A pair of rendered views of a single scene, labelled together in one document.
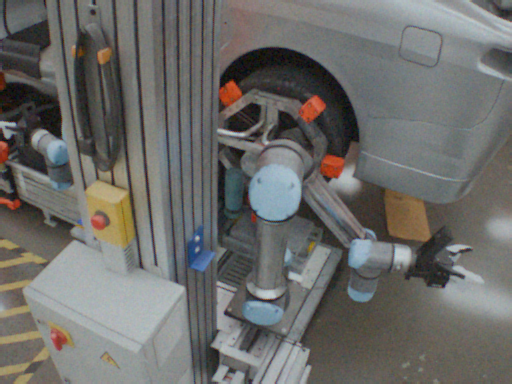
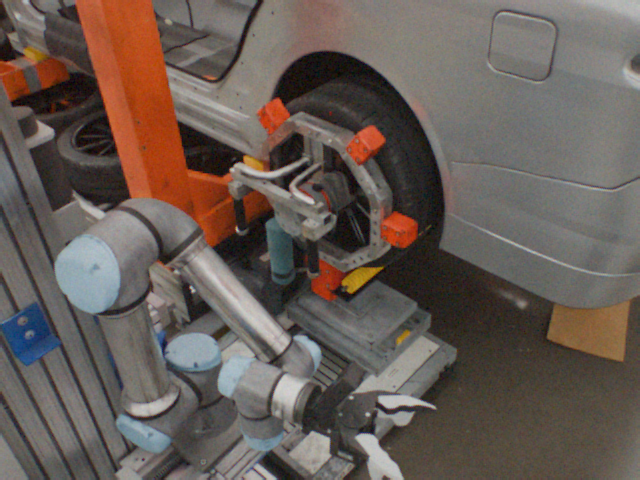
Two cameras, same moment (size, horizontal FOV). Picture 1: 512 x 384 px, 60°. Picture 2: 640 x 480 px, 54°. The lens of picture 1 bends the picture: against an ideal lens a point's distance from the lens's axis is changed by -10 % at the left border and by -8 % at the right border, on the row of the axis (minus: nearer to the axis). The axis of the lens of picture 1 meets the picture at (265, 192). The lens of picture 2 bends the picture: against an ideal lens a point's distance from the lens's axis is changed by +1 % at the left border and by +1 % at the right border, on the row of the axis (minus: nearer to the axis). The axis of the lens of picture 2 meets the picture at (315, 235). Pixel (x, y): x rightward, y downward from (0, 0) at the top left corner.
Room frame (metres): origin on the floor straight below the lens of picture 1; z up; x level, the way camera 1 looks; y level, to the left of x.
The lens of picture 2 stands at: (0.31, -0.67, 2.07)
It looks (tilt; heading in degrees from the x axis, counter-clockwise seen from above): 38 degrees down; 24
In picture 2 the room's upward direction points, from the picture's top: 4 degrees counter-clockwise
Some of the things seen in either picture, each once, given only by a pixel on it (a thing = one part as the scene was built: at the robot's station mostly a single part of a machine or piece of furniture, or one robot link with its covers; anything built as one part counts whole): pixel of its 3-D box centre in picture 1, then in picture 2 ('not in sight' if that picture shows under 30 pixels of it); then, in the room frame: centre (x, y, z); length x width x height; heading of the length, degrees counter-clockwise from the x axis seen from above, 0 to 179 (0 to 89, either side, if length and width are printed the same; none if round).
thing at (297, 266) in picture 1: (272, 237); (357, 316); (2.10, -0.06, 0.13); 0.50 x 0.36 x 0.10; 68
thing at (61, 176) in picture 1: (63, 171); not in sight; (1.27, 0.71, 1.11); 0.11 x 0.08 x 0.11; 146
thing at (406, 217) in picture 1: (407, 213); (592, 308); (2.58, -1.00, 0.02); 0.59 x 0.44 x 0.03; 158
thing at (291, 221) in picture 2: (262, 155); (309, 204); (1.88, 0.03, 0.85); 0.21 x 0.14 x 0.14; 158
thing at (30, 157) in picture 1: (63, 135); (126, 150); (2.63, 1.42, 0.39); 0.66 x 0.66 x 0.24
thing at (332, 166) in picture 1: (332, 166); (398, 230); (1.83, -0.29, 0.85); 0.09 x 0.08 x 0.07; 68
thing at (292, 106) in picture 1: (269, 147); (323, 195); (1.95, 0.00, 0.85); 0.54 x 0.07 x 0.54; 68
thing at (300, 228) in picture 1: (274, 213); (356, 282); (2.10, -0.06, 0.32); 0.40 x 0.30 x 0.28; 68
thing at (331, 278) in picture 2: not in sight; (334, 269); (1.98, -0.01, 0.48); 0.16 x 0.12 x 0.17; 158
